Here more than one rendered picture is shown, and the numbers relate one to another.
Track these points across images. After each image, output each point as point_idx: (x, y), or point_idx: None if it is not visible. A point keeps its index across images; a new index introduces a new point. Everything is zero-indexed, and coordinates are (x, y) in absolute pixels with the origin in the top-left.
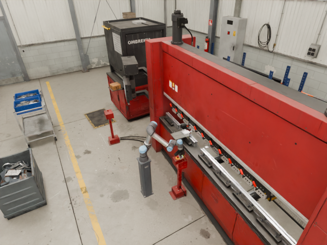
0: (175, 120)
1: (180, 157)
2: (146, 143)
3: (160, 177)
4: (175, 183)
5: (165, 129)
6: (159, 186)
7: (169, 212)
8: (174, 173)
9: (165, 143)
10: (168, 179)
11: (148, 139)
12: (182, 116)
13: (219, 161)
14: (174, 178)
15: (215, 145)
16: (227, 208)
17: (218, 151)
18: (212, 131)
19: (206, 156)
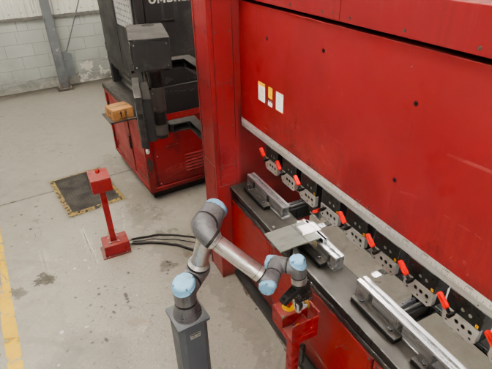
0: (274, 194)
1: (298, 308)
2: (195, 266)
3: (235, 351)
4: (278, 368)
5: (246, 219)
6: None
7: None
8: (272, 336)
9: (254, 270)
10: (256, 354)
11: (200, 255)
12: (299, 184)
13: (414, 315)
14: (274, 351)
15: (422, 275)
16: None
17: (433, 297)
18: (412, 229)
19: (377, 305)
